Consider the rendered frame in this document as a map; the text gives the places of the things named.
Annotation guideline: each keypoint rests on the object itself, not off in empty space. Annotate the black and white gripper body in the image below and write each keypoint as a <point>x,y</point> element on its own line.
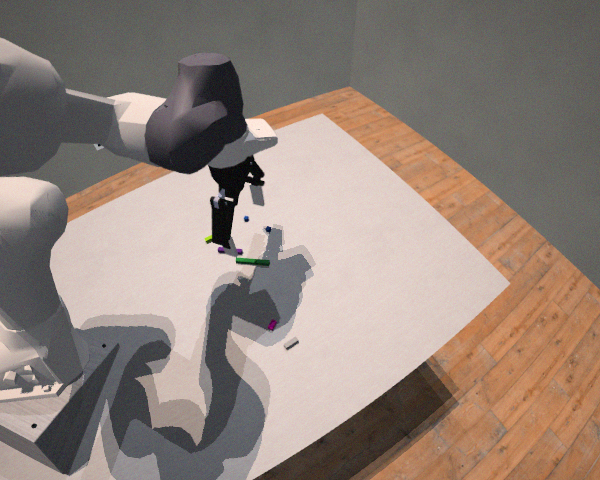
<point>228,177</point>

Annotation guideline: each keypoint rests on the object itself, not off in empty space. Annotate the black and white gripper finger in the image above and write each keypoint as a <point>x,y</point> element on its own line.
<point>256,183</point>
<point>222,220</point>

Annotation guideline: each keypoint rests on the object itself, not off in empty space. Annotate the grey rod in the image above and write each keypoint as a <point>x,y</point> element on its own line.
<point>291,342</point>

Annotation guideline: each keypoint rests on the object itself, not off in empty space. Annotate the purple rod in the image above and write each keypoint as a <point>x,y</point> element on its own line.
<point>220,250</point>

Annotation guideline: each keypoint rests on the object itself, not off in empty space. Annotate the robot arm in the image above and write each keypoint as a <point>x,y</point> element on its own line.
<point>40,351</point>

